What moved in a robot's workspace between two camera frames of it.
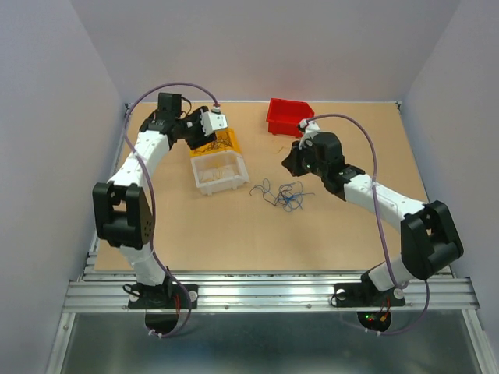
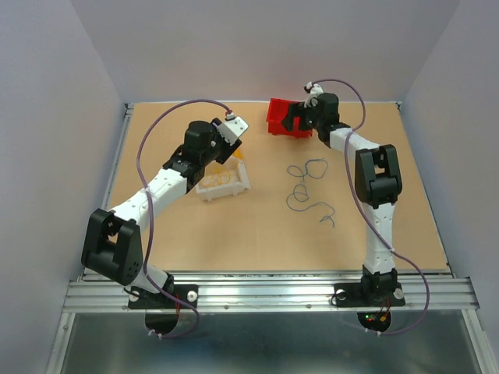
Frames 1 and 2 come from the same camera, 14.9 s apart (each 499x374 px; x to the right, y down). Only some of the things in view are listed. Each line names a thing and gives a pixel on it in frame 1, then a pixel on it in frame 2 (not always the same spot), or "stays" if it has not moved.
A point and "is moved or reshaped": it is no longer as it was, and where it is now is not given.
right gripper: [291, 162] to [295, 110]
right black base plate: [364, 294] stays
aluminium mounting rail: [269, 291] stays
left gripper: [201, 139] to [228, 149]
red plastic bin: [284, 115] stays
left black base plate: [166, 296] stays
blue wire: [289, 195] is moved or reshaped
